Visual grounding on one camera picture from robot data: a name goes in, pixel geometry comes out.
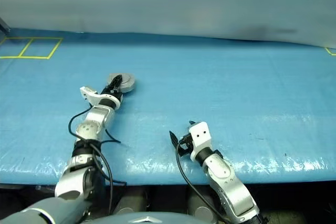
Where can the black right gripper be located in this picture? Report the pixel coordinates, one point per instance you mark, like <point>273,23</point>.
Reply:
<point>186,145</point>

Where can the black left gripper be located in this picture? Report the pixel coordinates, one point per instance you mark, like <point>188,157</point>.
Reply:
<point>113,91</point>

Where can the silver finned motor cover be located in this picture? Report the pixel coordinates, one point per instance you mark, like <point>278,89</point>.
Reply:
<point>127,79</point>

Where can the silver motor housing copper coils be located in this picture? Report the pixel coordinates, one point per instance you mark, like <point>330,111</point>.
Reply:
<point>130,88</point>

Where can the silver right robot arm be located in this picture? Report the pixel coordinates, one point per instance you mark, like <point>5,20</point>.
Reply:
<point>228,179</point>

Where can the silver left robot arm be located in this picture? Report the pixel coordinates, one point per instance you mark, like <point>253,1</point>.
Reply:
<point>89,127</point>

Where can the blue plastic table cover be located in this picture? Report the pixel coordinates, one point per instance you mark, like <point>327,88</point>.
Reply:
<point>210,77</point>

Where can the grey rounded robot leg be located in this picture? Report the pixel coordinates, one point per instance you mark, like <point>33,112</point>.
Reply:
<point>199,203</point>
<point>131,200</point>

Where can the grey robot torso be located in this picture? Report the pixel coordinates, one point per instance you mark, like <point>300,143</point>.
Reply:
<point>147,220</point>

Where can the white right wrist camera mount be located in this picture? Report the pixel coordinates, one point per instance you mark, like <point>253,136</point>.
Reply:
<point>200,134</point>

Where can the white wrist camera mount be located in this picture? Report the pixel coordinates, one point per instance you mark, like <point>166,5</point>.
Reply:
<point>200,134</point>
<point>89,94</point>

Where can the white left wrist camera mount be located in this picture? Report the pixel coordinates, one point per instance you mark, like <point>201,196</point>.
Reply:
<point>89,94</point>

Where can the dark metal frame bar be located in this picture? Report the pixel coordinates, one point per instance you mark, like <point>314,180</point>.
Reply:
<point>4,26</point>

